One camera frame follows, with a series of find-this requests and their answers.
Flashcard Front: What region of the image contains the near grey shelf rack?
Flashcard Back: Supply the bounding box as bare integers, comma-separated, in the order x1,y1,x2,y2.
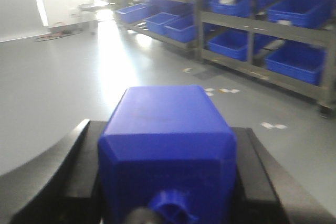
195,0,335,118

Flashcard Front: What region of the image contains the blue bottle part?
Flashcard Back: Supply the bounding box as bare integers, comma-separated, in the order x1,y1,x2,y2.
98,85,237,223

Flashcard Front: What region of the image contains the grey shelf rack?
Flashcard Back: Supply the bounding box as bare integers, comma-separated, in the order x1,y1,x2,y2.
115,0,198,52
195,0,335,118

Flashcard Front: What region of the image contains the far grey shelf rack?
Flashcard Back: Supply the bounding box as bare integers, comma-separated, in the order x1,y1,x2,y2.
115,0,198,52

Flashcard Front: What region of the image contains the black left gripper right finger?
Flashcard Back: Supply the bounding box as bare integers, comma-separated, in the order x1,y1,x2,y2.
230,127,335,223

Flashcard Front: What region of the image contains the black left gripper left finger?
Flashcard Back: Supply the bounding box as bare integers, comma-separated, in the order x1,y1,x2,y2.
1,119,105,223

